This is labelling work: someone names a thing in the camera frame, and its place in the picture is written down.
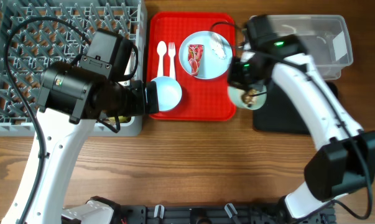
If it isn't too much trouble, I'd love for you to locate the clear plastic bin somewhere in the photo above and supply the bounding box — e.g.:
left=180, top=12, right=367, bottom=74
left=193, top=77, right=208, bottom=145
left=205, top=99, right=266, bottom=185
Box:
left=267, top=14, right=353, bottom=80

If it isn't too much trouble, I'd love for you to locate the black waste tray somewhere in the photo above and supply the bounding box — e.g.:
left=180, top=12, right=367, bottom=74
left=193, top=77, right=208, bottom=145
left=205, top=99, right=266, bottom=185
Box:
left=252, top=79, right=340, bottom=135

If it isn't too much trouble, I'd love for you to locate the white plastic fork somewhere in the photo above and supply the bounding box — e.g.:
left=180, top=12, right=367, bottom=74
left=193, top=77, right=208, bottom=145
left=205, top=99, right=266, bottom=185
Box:
left=168, top=42, right=176, bottom=80

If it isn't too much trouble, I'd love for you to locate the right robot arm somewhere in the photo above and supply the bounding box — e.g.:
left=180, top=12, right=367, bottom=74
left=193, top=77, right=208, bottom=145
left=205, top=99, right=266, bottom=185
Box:
left=227, top=15, right=375, bottom=223

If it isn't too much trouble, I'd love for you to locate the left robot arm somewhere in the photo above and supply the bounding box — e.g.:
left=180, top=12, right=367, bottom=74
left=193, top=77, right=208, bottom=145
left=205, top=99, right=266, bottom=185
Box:
left=2, top=29, right=159, bottom=223

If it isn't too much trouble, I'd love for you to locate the green bowl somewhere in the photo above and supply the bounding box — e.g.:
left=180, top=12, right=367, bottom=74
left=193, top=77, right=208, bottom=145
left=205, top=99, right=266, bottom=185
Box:
left=228, top=86, right=267, bottom=110

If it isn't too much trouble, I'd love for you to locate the light blue plate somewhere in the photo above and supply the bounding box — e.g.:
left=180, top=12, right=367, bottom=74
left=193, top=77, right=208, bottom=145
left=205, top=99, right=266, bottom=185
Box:
left=178, top=31, right=233, bottom=80

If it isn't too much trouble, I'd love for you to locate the white napkin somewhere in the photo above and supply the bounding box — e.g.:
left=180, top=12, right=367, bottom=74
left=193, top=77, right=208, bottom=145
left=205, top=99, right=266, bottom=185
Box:
left=210, top=32, right=226, bottom=60

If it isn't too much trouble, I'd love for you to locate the yellow plastic cup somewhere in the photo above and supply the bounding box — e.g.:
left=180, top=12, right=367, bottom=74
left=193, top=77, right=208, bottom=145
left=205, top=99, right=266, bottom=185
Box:
left=107, top=116, right=131, bottom=125

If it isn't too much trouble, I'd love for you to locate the food scraps and rice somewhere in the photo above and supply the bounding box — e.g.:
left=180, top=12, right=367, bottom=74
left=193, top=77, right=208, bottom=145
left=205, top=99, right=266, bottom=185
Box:
left=241, top=89, right=258, bottom=106

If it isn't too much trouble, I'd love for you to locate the red serving tray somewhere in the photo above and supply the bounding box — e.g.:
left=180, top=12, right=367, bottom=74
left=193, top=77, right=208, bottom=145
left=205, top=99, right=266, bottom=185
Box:
left=146, top=12, right=236, bottom=121

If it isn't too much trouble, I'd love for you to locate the white plastic spoon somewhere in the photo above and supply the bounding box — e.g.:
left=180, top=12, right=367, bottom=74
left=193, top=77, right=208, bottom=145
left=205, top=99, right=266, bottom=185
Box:
left=157, top=41, right=167, bottom=77

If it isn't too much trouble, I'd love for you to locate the grey dishwasher rack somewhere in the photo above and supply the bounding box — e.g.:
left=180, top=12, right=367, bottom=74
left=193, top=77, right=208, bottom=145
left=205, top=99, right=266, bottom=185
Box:
left=0, top=0, right=147, bottom=136

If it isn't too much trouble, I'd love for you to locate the red snack wrapper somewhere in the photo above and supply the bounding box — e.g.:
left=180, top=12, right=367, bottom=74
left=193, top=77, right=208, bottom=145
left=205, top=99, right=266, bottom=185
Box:
left=188, top=44, right=204, bottom=76

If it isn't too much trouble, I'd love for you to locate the light blue bowl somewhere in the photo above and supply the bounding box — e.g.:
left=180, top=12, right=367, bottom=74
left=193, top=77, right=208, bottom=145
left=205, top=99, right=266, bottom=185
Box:
left=152, top=76, right=182, bottom=112

